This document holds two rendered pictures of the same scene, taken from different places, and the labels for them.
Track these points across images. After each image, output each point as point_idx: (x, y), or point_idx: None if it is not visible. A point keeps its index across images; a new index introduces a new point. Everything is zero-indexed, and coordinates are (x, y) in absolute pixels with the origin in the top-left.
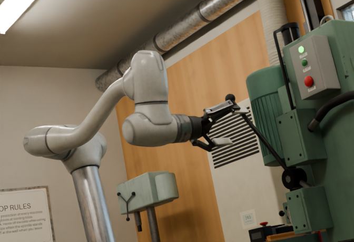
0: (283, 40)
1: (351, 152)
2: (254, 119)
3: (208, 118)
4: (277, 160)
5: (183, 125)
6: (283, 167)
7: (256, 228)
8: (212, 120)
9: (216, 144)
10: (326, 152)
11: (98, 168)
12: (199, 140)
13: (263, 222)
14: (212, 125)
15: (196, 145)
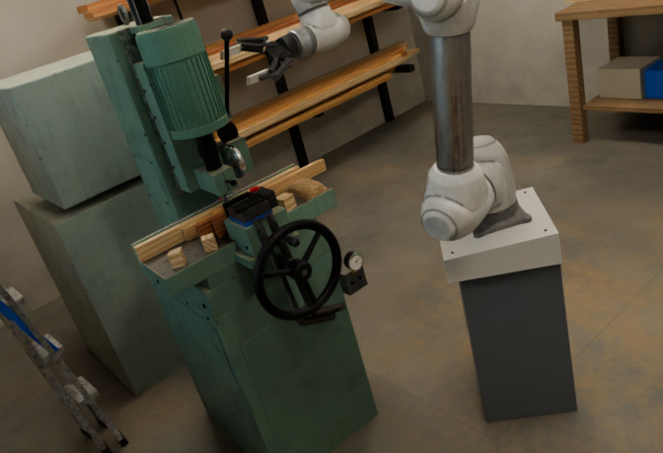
0: (147, 1)
1: None
2: (212, 70)
3: (265, 46)
4: (229, 113)
5: None
6: (229, 120)
7: (265, 188)
8: (263, 50)
9: None
10: None
11: (432, 36)
12: (281, 64)
13: (255, 186)
14: (265, 54)
15: (289, 67)
